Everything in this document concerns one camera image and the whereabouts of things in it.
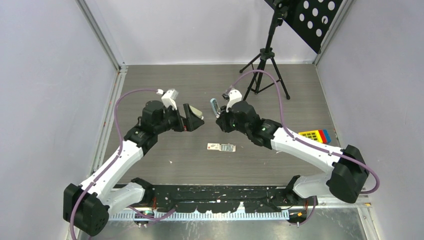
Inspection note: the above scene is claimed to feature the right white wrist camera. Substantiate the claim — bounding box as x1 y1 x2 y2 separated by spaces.
222 88 243 112

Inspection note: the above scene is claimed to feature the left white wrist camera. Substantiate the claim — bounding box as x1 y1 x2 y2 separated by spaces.
156 88 179 111

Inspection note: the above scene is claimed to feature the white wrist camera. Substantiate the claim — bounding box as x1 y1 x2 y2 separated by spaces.
222 88 243 112
156 88 179 111

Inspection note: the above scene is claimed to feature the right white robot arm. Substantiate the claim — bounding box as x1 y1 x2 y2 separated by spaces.
216 101 370 205

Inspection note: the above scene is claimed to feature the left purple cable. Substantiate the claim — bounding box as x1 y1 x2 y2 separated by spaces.
69 88 163 240

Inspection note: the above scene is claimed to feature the colourful block toy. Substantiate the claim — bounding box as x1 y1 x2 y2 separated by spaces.
298 129 332 144

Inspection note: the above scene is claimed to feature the black tripod stand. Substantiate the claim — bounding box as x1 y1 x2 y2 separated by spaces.
239 0 291 101

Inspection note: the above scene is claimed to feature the aluminium frame rail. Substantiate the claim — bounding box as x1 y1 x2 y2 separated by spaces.
75 0 126 73

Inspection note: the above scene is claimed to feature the white staple box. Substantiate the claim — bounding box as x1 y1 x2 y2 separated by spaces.
206 143 236 153

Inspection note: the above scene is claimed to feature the black perforated panel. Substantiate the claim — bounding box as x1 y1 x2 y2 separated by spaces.
265 0 343 54

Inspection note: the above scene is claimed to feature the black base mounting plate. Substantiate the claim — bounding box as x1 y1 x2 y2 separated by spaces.
122 184 319 215

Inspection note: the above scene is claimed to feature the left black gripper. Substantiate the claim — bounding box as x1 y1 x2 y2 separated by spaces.
154 103 204 135

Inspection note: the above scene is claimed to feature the purple cable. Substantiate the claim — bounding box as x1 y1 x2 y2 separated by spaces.
225 69 381 195
69 88 163 240

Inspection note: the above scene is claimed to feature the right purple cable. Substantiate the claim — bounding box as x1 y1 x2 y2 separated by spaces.
225 69 381 195

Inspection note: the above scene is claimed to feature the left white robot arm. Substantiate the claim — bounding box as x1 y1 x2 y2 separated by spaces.
63 100 205 237

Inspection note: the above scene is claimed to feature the blue white stapler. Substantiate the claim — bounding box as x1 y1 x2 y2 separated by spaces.
210 98 221 119

